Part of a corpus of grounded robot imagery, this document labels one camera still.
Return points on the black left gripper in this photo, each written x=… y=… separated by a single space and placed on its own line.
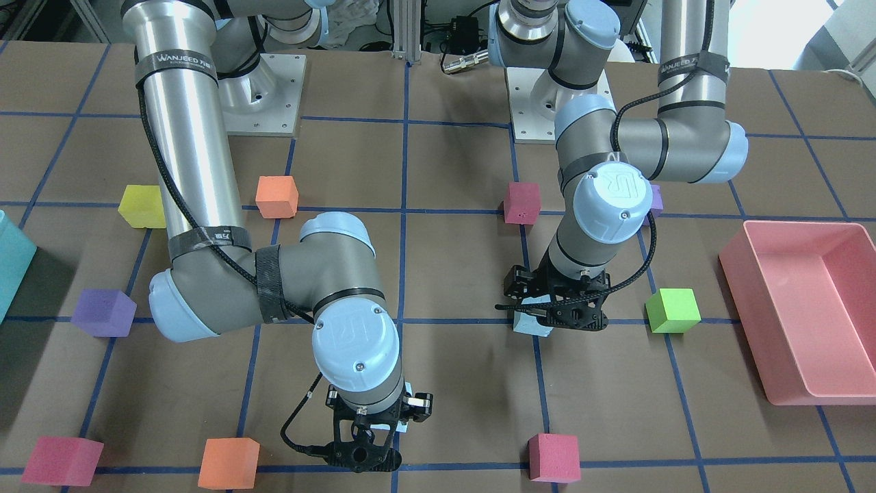
x=514 y=283

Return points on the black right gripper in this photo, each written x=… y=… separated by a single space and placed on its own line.
x=419 y=404

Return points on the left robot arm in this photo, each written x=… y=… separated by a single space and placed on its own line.
x=607 y=160

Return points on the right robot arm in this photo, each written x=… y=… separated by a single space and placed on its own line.
x=186 y=51

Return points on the green foam block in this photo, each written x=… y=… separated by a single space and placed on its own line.
x=672 y=310

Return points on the crimson foam block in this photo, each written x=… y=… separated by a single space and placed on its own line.
x=554 y=458
x=522 y=203

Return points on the purple foam block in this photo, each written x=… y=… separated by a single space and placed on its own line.
x=657 y=205
x=101 y=312

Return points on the orange foam block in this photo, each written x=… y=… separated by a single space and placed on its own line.
x=277 y=197
x=229 y=464

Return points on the pink plastic bin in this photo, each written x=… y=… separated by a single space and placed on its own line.
x=805 y=294

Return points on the silver metal connector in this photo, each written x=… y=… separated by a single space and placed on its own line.
x=465 y=62

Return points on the black power adapter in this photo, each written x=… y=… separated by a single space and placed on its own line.
x=463 y=37

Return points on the pink foam block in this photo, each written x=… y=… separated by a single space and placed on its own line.
x=60 y=461

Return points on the yellow foam block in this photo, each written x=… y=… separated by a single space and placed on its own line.
x=141 y=206

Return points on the cyan plastic bin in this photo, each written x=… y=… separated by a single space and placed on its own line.
x=17 y=252

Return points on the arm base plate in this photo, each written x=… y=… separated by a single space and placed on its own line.
x=535 y=98
x=266 y=101

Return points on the aluminium profile post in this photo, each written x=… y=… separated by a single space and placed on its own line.
x=407 y=21

